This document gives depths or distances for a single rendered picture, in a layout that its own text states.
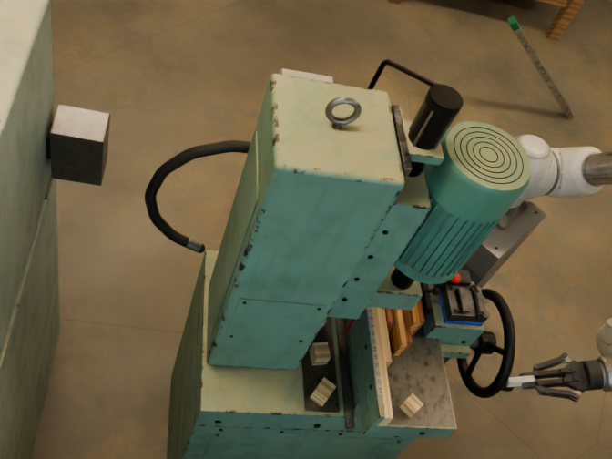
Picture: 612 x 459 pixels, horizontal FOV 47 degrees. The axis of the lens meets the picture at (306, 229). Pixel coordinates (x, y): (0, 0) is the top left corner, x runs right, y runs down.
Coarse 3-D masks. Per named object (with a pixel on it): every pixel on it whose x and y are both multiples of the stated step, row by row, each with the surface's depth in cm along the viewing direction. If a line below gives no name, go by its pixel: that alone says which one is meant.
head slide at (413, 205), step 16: (400, 192) 127; (416, 192) 128; (400, 208) 126; (416, 208) 126; (384, 224) 129; (400, 224) 130; (416, 224) 130; (384, 240) 134; (400, 240) 134; (368, 256) 138; (384, 256) 138; (368, 272) 143; (384, 272) 143; (352, 288) 147; (368, 288) 148; (336, 304) 153; (352, 304) 153
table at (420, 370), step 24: (360, 336) 169; (360, 360) 167; (408, 360) 168; (432, 360) 170; (360, 384) 165; (408, 384) 164; (432, 384) 166; (360, 408) 163; (432, 408) 162; (384, 432) 159; (408, 432) 160; (432, 432) 161
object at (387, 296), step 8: (392, 272) 160; (384, 280) 158; (384, 288) 157; (392, 288) 158; (416, 288) 160; (376, 296) 158; (384, 296) 158; (392, 296) 158; (400, 296) 158; (408, 296) 159; (416, 296) 159; (368, 304) 160; (376, 304) 161; (384, 304) 161; (392, 304) 161; (400, 304) 161; (408, 304) 162
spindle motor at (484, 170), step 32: (448, 128) 129; (480, 128) 130; (448, 160) 123; (480, 160) 124; (512, 160) 127; (448, 192) 125; (480, 192) 121; (512, 192) 122; (448, 224) 130; (480, 224) 129; (416, 256) 140; (448, 256) 137
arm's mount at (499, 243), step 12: (528, 204) 241; (516, 216) 235; (528, 216) 237; (540, 216) 239; (516, 228) 231; (528, 228) 233; (492, 240) 224; (504, 240) 225; (516, 240) 227; (480, 252) 224; (492, 252) 220; (504, 252) 222; (468, 264) 230; (480, 264) 226; (492, 264) 223; (480, 276) 229
